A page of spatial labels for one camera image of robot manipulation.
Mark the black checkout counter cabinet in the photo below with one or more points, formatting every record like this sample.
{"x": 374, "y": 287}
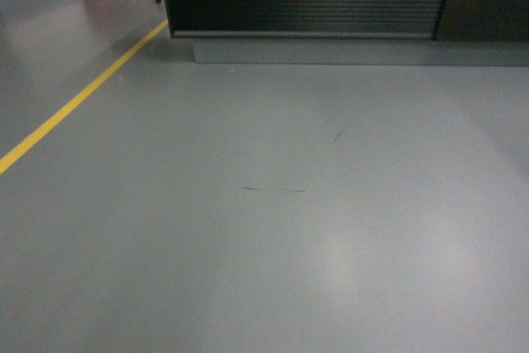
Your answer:
{"x": 385, "y": 32}

